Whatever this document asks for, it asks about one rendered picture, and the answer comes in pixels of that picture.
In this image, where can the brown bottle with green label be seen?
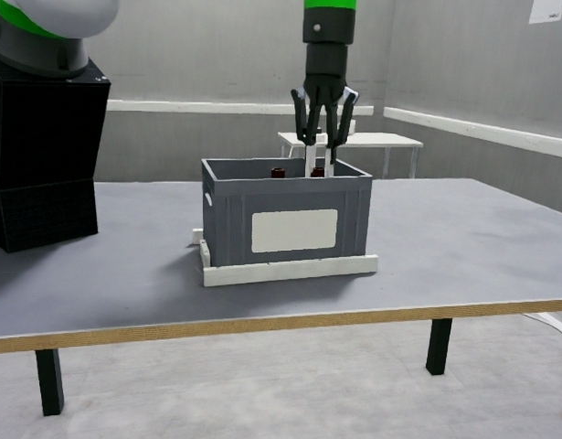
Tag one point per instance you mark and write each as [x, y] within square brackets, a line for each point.
[317, 172]

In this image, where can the grey plastic crate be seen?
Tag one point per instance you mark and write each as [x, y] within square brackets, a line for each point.
[250, 218]

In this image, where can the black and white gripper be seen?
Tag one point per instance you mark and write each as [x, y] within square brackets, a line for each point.
[324, 84]

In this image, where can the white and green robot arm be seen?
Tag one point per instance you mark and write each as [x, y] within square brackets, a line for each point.
[45, 37]

